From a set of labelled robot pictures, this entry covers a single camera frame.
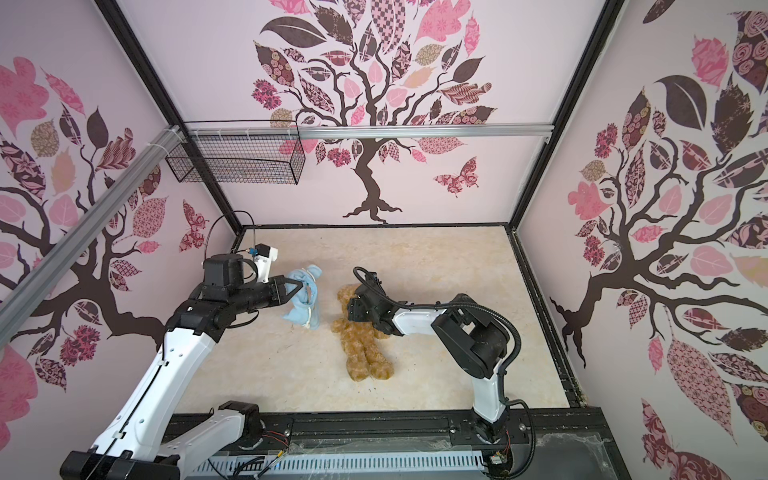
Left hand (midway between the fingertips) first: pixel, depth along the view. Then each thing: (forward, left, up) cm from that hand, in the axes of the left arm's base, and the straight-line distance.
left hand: (302, 290), depth 73 cm
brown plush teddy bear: (-11, -15, -16) cm, 25 cm away
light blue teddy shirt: (-3, 0, -4) cm, 5 cm away
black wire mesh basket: (+47, +26, +10) cm, 54 cm away
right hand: (+8, -11, -20) cm, 24 cm away
